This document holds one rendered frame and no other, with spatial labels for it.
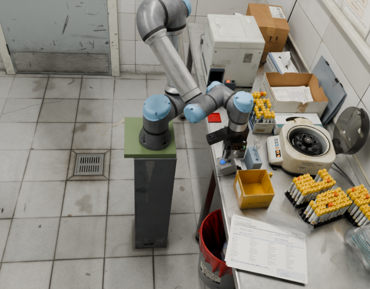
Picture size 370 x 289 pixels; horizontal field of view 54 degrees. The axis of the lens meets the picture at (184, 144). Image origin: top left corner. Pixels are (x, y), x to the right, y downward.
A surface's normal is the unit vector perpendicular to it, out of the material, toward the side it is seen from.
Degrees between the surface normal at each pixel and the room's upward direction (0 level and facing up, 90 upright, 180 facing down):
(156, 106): 9
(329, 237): 0
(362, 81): 90
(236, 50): 90
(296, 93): 0
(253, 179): 90
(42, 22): 90
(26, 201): 0
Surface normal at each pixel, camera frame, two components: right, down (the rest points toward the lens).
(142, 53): 0.09, 0.73
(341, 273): 0.10, -0.68
